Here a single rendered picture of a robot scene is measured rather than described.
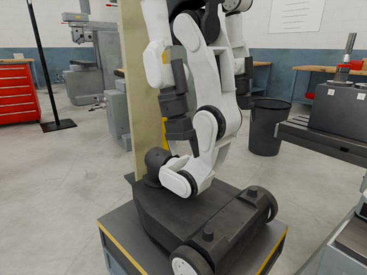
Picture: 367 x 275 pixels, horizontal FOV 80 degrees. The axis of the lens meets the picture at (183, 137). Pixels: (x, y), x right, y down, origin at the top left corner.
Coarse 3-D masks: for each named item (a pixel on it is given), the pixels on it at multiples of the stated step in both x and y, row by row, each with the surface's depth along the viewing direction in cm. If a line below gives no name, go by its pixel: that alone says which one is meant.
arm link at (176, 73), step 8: (168, 64) 65; (176, 64) 61; (184, 64) 68; (168, 72) 63; (176, 72) 61; (184, 72) 62; (168, 80) 63; (176, 80) 62; (184, 80) 62; (160, 88) 65; (168, 88) 64; (176, 88) 63; (184, 88) 62; (160, 96) 65; (168, 96) 63; (176, 96) 64; (184, 96) 65
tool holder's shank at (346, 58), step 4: (348, 36) 83; (352, 36) 82; (348, 40) 83; (352, 40) 82; (348, 44) 83; (352, 44) 83; (348, 48) 84; (352, 48) 84; (344, 52) 85; (348, 52) 84; (344, 56) 85; (348, 56) 84; (344, 60) 85; (348, 60) 85
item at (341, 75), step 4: (336, 68) 88; (340, 68) 86; (344, 68) 85; (348, 68) 85; (336, 72) 88; (340, 72) 86; (344, 72) 86; (348, 72) 86; (336, 76) 88; (340, 76) 87; (344, 76) 86; (336, 80) 88; (340, 80) 87; (344, 80) 87
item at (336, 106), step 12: (324, 84) 91; (336, 84) 87; (348, 84) 85; (360, 84) 84; (324, 96) 90; (336, 96) 86; (348, 96) 83; (360, 96) 80; (312, 108) 94; (324, 108) 91; (336, 108) 87; (348, 108) 84; (360, 108) 81; (312, 120) 96; (324, 120) 92; (336, 120) 88; (348, 120) 85; (360, 120) 82; (336, 132) 89; (348, 132) 86; (360, 132) 83
